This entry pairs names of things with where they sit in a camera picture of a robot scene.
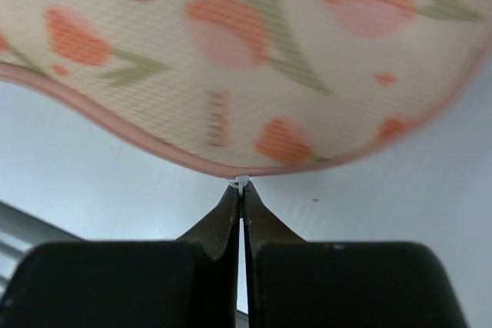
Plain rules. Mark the white zipper pull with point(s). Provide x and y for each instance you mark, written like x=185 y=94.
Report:
x=239 y=183

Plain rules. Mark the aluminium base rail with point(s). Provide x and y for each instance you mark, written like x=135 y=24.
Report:
x=20 y=232

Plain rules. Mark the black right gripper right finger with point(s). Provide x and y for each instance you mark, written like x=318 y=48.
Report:
x=296 y=283

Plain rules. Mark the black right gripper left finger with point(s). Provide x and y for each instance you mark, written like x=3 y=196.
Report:
x=188 y=282

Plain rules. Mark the floral mesh laundry bag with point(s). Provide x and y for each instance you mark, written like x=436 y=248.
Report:
x=248 y=87

